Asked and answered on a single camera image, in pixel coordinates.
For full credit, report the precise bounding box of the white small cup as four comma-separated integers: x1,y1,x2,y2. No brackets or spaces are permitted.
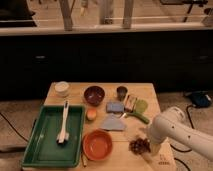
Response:
54,81,69,97

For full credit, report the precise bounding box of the striped wooden block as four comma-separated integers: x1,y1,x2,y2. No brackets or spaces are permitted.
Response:
124,95,137,112

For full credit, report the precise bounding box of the blue black device on floor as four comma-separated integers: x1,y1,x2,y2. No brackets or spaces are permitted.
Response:
190,92,212,108

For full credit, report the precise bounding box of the grey blue cloth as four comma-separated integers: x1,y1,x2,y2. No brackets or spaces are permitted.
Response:
100,114,126,131

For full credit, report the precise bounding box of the orange bowl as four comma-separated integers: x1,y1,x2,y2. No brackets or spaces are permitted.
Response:
83,129,113,161

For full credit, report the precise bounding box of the green handled scoop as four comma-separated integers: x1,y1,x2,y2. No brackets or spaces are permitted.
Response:
121,100,150,124

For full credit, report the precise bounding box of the green plastic tray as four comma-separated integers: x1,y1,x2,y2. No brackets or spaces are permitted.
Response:
22,106,85,168

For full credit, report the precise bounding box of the purple bowl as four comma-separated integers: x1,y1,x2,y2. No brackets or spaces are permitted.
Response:
84,86,105,106

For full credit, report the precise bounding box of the orange fruit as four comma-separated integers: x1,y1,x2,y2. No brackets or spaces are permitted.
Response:
86,109,97,121

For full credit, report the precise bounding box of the black cable left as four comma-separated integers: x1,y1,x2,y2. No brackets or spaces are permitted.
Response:
0,112,30,144

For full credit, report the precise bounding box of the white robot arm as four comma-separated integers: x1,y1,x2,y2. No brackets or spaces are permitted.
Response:
147,106,213,161

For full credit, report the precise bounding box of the black cable right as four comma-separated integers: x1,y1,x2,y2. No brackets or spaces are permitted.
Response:
170,103,200,171

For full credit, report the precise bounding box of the blue sponge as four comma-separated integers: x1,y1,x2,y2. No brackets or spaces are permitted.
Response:
106,102,124,113

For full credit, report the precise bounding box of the dark red grape bunch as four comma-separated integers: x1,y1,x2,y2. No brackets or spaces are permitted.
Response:
129,137,151,155

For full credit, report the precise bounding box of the black cable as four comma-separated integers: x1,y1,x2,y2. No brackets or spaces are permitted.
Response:
0,112,30,144
170,103,200,171

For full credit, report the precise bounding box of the dark metal cup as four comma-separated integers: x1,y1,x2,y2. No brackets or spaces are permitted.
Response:
116,86,128,101

